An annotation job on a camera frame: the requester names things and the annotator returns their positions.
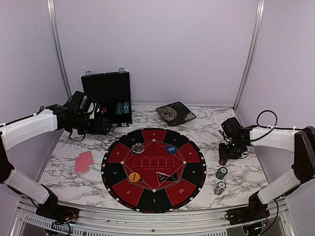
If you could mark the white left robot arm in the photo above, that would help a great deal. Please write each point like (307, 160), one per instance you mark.
(51, 118)

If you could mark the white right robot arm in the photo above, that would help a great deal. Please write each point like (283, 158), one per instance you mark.
(301, 142)

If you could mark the black floral square plate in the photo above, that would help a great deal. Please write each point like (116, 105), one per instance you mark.
(175, 113)

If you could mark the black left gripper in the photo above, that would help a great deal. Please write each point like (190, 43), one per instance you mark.
(96, 129)

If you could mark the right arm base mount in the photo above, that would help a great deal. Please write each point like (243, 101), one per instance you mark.
(244, 215)

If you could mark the right aluminium corner post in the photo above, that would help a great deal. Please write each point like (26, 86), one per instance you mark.
(252, 50)

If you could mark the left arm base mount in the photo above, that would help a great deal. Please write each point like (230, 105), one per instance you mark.
(61, 214)

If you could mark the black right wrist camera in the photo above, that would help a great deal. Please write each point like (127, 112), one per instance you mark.
(231, 126)

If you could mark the black poker chip case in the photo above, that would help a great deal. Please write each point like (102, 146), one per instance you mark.
(108, 89)

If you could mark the red 100 chip stack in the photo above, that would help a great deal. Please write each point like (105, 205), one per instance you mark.
(222, 162)

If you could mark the red playing card deck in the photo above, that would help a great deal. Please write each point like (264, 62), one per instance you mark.
(83, 161)

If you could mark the red dice in case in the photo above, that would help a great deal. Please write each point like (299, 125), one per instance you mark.
(104, 110)

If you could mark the grey chip stack on table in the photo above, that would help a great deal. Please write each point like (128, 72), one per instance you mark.
(220, 187)

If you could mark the clear round dealer button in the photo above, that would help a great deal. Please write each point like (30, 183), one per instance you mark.
(138, 148)

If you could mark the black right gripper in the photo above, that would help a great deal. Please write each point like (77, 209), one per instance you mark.
(223, 155)

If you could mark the round red black poker mat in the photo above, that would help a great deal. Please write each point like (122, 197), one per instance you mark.
(168, 181)

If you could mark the orange big blind button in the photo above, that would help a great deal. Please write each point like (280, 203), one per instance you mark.
(134, 177)

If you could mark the green chip stack on table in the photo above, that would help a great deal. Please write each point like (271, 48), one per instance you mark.
(221, 173)

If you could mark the aluminium corner post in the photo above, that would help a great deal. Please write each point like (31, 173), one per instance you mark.
(252, 50)
(57, 45)

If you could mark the blue small blind button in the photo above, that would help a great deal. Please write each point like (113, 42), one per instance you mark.
(171, 149)

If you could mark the aluminium front rail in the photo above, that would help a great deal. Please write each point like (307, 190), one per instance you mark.
(98, 221)

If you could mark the left aluminium corner post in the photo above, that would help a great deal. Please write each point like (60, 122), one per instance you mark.
(57, 45)

